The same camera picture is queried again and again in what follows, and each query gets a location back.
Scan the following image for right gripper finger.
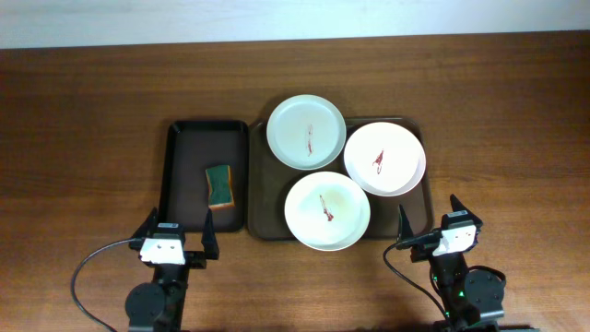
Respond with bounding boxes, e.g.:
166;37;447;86
397;205;414;240
450;194;470;216

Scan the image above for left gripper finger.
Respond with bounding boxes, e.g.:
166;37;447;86
132;207;158;239
201;209;219;260

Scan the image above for green and orange sponge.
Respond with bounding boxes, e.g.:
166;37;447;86
206;165;235;210

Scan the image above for white plate with red stain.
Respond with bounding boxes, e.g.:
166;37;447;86
344;122;426;196

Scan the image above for cream plate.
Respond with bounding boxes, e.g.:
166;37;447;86
284;172;371;252

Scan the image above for pale green plate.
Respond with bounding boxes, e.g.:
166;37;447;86
266;94;347;171

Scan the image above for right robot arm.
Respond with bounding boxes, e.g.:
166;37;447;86
393;196;506;331

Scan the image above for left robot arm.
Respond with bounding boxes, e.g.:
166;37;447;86
125;208;219;332

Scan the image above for small black tray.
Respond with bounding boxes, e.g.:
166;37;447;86
159;120;249;232

